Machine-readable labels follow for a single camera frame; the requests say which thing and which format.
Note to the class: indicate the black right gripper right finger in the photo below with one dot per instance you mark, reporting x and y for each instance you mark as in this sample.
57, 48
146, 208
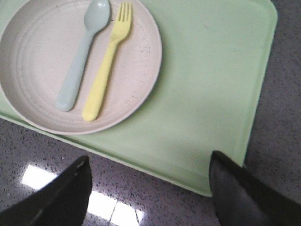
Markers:
240, 199

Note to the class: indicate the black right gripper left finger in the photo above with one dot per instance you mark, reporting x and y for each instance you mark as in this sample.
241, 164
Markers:
62, 202

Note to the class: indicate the beige round plastic plate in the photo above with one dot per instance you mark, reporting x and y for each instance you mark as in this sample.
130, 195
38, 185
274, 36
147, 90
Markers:
38, 43

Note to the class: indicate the light green plastic tray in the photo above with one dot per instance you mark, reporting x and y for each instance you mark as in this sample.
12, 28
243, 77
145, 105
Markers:
214, 57

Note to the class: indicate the pale blue plastic spoon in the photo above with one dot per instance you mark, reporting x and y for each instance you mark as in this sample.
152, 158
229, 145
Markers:
96, 18

